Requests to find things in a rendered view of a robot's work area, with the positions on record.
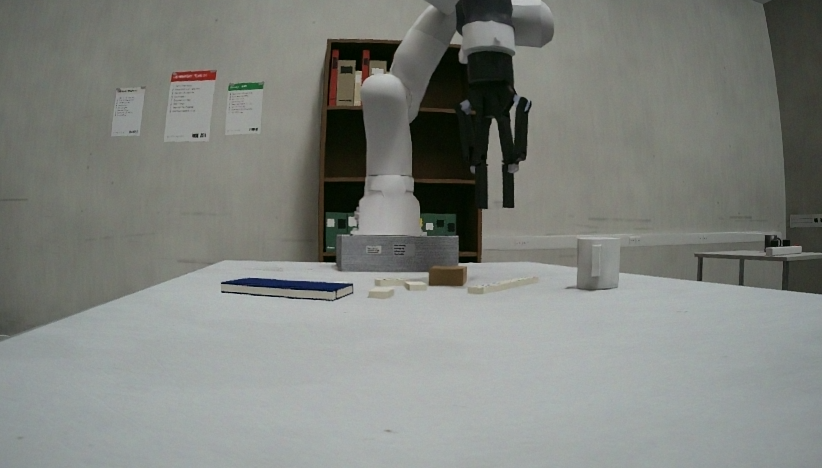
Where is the brown rectangular box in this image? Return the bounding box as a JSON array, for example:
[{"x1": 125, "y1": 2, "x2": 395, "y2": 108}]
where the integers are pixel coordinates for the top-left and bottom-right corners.
[{"x1": 428, "y1": 266, "x2": 467, "y2": 286}]

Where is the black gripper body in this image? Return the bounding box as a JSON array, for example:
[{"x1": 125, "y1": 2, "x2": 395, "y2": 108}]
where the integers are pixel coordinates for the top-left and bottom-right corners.
[{"x1": 467, "y1": 51, "x2": 517, "y2": 119}]

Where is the grey mug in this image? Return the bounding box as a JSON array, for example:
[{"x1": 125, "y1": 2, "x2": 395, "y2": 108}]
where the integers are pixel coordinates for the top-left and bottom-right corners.
[{"x1": 576, "y1": 238, "x2": 620, "y2": 290}]

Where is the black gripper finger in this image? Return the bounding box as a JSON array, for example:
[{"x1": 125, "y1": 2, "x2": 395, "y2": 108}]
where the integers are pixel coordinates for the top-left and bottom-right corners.
[
  {"x1": 454, "y1": 95, "x2": 492, "y2": 209},
  {"x1": 491, "y1": 94, "x2": 532, "y2": 208}
]

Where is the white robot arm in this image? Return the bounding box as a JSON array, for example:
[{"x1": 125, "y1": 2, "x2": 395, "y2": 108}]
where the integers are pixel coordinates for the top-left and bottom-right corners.
[{"x1": 350, "y1": 0, "x2": 554, "y2": 236}]

